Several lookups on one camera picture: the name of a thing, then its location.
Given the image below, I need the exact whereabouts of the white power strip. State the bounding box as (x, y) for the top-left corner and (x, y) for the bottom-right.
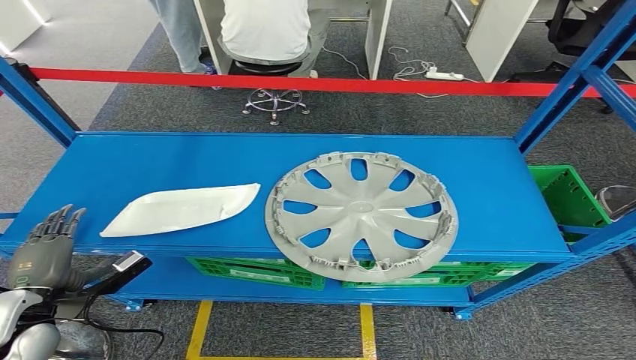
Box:
(424, 69), (466, 82)

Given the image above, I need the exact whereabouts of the white cable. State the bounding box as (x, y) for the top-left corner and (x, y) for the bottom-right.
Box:
(322, 45), (481, 99)

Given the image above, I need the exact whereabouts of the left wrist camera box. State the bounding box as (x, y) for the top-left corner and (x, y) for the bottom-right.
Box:
(79, 250), (154, 302)

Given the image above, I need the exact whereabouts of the blue metal shelf rack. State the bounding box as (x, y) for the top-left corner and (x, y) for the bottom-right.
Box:
(0, 0), (636, 322)

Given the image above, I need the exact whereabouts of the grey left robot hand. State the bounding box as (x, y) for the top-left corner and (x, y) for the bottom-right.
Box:
(7, 204), (116, 293)

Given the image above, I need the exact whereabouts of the black stanchion post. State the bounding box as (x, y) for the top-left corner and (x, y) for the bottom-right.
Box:
(2, 55), (82, 134)

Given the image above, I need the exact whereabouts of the black office chair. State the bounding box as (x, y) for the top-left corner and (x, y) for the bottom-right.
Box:
(506, 0), (636, 116)

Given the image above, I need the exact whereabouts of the black cable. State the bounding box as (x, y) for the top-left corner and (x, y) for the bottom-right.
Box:
(82, 292), (166, 360)

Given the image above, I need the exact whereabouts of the chrome round stanchion base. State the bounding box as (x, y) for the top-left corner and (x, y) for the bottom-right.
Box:
(49, 319), (114, 360)

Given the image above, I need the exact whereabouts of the stool with chrome base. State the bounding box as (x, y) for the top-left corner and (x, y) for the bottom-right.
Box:
(233, 59), (311, 126)

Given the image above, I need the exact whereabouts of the person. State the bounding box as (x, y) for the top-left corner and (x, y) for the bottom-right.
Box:
(148, 0), (222, 91)
(217, 0), (332, 78)

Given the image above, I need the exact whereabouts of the grey wheel hubcap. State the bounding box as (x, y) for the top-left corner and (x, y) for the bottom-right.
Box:
(264, 151), (460, 284)

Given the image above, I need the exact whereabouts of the red barrier tape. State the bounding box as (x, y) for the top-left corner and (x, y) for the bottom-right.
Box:
(0, 67), (636, 99)

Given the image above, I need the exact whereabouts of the grey round stanchion base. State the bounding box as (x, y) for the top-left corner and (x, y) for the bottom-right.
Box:
(594, 184), (636, 223)

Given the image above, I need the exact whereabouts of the white curved plastic part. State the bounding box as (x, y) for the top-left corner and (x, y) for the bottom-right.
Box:
(99, 182), (262, 239)

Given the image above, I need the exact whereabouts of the white desk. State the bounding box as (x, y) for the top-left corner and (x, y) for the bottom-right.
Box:
(192, 0), (394, 82)
(444, 0), (540, 83)

